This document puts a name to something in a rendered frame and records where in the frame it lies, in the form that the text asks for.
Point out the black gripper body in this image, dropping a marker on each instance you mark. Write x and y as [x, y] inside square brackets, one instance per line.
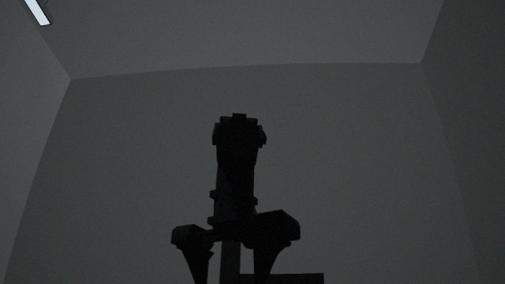
[233, 219]

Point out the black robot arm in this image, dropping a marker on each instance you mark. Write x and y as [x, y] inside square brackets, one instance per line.
[237, 141]

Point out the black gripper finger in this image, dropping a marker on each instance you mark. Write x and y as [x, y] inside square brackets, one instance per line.
[266, 247]
[197, 259]

